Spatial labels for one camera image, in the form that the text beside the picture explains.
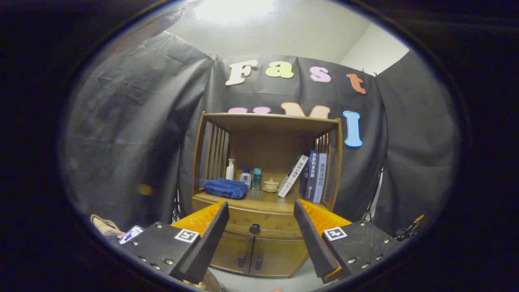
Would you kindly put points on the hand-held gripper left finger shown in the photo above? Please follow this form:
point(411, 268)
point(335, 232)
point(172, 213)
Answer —
point(202, 251)

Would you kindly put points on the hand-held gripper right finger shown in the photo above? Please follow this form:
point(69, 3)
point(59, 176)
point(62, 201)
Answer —
point(316, 247)

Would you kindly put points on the wooden drawer with black knob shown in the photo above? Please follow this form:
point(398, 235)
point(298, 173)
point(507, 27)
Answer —
point(263, 219)

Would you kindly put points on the wooden cabinet door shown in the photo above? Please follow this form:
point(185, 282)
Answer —
point(279, 255)
point(231, 249)

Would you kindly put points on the wooden countertop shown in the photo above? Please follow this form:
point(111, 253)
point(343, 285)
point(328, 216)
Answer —
point(263, 198)

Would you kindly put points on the wooden cabinet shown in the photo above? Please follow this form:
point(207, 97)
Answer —
point(267, 142)

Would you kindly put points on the black backdrop stand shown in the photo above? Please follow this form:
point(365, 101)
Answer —
point(369, 213)
point(176, 205)

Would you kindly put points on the blue folded towel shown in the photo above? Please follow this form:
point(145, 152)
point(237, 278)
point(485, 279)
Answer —
point(225, 188)

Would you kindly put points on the light blue book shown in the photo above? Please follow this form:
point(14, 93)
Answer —
point(321, 178)

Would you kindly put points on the dark blue book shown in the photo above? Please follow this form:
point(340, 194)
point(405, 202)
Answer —
point(310, 178)

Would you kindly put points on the phone with lit screen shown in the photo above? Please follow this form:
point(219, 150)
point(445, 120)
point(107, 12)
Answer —
point(130, 235)

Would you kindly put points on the white book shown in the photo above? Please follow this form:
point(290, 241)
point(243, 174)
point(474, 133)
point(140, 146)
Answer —
point(292, 176)

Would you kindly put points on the cream lidded teacup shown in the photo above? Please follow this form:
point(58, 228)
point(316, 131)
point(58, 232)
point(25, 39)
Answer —
point(271, 185)

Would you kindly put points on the white pump bottle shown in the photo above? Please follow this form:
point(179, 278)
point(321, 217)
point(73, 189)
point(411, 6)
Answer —
point(230, 172)

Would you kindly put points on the white bottle with blue cap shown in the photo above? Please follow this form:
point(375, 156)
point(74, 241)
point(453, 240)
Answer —
point(245, 178)

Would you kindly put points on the clear blue bottle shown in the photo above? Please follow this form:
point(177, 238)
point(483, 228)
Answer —
point(257, 180)

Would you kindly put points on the orange and black device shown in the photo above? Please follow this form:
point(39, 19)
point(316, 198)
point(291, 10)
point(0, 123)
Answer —
point(415, 225)

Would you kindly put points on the person's foot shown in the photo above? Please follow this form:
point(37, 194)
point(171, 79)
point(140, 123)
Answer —
point(103, 224)

